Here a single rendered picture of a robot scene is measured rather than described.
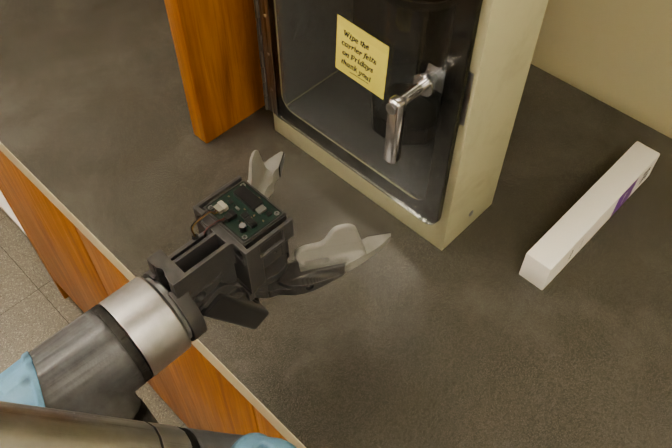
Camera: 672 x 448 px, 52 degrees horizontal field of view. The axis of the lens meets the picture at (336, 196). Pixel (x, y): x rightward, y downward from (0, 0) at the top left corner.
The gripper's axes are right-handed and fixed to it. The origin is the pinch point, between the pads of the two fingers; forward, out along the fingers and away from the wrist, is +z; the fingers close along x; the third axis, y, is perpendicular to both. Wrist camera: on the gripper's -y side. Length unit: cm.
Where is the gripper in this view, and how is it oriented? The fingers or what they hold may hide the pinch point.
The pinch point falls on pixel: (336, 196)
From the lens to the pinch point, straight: 68.5
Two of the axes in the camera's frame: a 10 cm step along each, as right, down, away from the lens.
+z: 7.1, -5.4, 4.6
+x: -7.1, -5.4, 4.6
